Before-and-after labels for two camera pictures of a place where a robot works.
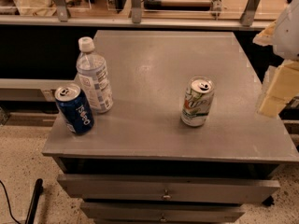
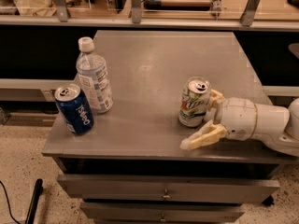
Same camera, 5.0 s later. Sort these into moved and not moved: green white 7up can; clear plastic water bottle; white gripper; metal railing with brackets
Moved: white gripper
Not moved: green white 7up can; metal railing with brackets; clear plastic water bottle
